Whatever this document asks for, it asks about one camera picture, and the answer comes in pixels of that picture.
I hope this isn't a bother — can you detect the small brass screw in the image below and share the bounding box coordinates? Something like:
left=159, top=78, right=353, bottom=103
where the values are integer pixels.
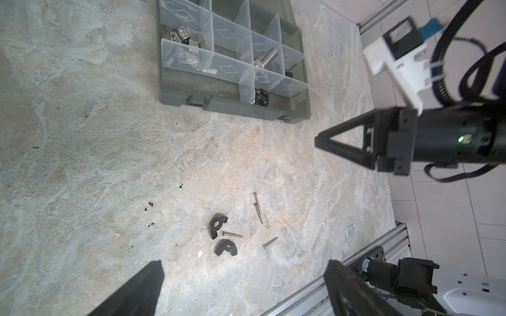
left=262, top=237, right=278, bottom=250
left=221, top=231, right=243, bottom=238
left=253, top=192, right=264, bottom=225

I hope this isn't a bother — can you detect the green plastic organizer box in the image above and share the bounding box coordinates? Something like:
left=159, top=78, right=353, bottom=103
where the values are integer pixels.
left=157, top=1, right=311, bottom=124

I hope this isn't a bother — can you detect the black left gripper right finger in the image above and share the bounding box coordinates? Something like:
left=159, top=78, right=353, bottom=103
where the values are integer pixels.
left=323, top=260, right=401, bottom=316

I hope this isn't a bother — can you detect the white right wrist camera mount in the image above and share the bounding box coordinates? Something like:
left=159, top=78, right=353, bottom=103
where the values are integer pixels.
left=363, top=17, right=445, bottom=116

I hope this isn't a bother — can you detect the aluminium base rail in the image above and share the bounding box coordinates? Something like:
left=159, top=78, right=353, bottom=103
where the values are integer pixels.
left=264, top=223, right=411, bottom=315

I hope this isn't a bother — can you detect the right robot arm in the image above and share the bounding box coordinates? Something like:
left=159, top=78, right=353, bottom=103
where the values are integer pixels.
left=315, top=105, right=505, bottom=315

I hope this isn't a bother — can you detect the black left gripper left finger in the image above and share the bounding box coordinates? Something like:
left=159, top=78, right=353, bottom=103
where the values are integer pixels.
left=89, top=260, right=165, bottom=316

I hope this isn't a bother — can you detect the black wing nut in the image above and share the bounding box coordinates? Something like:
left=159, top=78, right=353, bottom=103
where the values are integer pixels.
left=209, top=213, right=228, bottom=240
left=215, top=239, right=238, bottom=256
left=254, top=88, right=270, bottom=107

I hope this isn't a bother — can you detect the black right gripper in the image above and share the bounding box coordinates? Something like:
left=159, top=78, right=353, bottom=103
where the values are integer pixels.
left=315, top=105, right=505, bottom=176

